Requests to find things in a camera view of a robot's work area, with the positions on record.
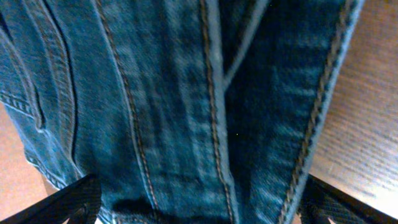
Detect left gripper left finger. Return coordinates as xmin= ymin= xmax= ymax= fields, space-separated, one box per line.
xmin=1 ymin=174 xmax=101 ymax=224

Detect dark blue jeans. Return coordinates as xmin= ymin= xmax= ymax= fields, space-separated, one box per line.
xmin=1 ymin=0 xmax=363 ymax=223

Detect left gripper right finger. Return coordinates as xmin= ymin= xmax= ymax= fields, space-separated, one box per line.
xmin=297 ymin=175 xmax=397 ymax=224

